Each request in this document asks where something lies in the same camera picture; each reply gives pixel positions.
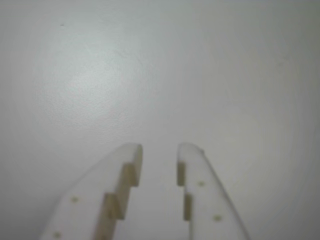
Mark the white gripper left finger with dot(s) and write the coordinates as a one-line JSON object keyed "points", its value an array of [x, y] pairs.
{"points": [[90, 200]]}

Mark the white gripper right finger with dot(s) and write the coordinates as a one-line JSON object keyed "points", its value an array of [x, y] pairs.
{"points": [[207, 200]]}

